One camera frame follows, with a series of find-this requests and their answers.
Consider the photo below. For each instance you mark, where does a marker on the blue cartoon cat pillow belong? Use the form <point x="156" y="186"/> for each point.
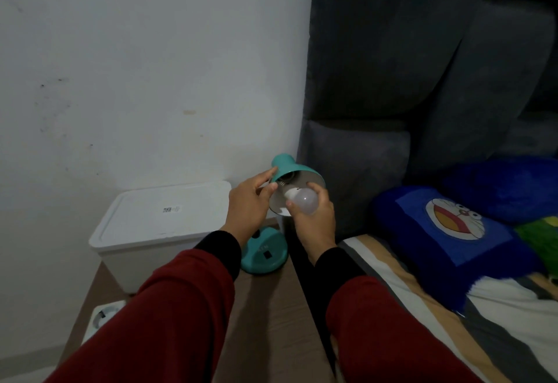
<point x="449" y="234"/>

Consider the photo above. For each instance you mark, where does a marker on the person's right forearm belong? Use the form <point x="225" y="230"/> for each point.
<point x="375" y="330"/>

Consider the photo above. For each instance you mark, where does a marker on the person's left thumb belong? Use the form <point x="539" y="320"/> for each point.
<point x="269" y="191"/>

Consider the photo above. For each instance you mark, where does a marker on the white power strip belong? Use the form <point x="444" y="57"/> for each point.
<point x="101" y="315"/>

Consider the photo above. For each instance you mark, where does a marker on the person's left forearm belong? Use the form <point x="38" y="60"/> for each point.
<point x="170" y="313"/>

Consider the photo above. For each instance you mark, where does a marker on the teal desk lamp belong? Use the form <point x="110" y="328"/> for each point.
<point x="279" y="221"/>

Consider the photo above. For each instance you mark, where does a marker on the green plush toy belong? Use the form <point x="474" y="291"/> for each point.
<point x="540" y="241"/>

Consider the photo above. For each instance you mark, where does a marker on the white light bulb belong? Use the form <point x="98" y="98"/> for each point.
<point x="301" y="198"/>

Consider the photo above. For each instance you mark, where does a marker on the person's right thumb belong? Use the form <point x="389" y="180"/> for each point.
<point x="294" y="209"/>

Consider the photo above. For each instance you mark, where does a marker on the white plastic storage box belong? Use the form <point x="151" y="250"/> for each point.
<point x="163" y="225"/>

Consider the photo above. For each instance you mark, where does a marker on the blue fluffy pillow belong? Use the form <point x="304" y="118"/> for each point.
<point x="505" y="186"/>

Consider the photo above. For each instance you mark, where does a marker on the striped bed sheet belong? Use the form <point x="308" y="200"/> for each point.
<point x="449" y="330"/>

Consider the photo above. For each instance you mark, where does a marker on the person's left hand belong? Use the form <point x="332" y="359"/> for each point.
<point x="246" y="208"/>

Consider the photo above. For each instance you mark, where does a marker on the grey upholstered headboard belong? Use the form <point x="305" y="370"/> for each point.
<point x="418" y="69"/>

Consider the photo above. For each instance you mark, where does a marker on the person's right hand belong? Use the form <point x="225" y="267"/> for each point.
<point x="314" y="225"/>

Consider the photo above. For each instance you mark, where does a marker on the wooden bedside table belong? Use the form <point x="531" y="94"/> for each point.
<point x="261" y="326"/>

